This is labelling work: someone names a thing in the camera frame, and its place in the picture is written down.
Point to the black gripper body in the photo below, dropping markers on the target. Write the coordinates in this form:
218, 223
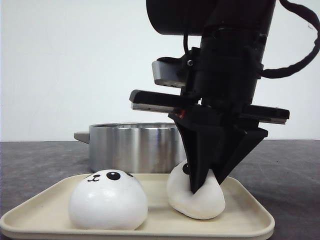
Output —
220, 86

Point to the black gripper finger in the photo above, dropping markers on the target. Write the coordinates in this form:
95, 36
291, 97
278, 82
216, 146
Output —
233, 146
203, 147

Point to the panda bun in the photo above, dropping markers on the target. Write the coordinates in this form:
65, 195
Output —
206, 203
109, 199

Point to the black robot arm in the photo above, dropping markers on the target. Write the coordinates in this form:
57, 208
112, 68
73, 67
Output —
198, 17

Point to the stainless steel steamer pot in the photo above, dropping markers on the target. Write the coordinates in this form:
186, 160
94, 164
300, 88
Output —
139, 147

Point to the beige plastic tray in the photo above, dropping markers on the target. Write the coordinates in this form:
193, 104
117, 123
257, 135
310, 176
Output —
45, 216

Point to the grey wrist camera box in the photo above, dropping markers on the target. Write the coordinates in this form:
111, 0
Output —
171, 72

